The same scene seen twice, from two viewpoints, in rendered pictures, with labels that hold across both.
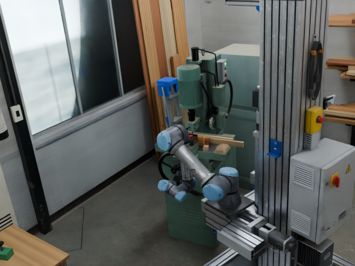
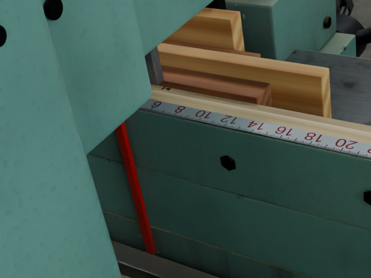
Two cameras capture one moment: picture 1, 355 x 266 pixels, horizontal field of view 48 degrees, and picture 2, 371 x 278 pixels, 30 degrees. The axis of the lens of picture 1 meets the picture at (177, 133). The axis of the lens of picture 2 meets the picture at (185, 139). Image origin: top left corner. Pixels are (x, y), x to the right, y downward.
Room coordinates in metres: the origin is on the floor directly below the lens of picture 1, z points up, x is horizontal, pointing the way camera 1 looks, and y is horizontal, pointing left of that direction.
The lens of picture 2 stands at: (3.39, -0.02, 1.20)
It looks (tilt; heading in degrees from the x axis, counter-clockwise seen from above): 34 degrees down; 191
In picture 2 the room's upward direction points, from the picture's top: 11 degrees counter-clockwise
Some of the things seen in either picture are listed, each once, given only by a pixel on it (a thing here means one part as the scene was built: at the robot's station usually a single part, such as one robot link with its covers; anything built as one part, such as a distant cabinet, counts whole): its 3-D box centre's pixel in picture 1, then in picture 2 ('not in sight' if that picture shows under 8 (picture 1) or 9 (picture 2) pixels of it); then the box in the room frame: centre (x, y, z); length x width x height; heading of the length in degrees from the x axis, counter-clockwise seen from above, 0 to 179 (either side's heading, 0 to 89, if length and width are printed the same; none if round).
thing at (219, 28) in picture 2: (194, 140); (160, 46); (2.85, -0.13, 0.94); 0.16 x 0.02 x 0.08; 62
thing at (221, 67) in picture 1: (221, 70); not in sight; (3.15, -0.40, 1.40); 0.10 x 0.06 x 0.16; 152
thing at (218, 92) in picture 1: (218, 95); not in sight; (3.05, -0.36, 1.23); 0.09 x 0.08 x 0.15; 152
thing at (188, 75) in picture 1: (189, 86); not in sight; (2.93, -0.12, 1.35); 0.18 x 0.18 x 0.31
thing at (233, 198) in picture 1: (229, 194); not in sight; (2.14, -0.29, 0.87); 0.15 x 0.15 x 0.10
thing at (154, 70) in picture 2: not in sight; (149, 52); (2.93, -0.12, 0.97); 0.01 x 0.01 x 0.05; 62
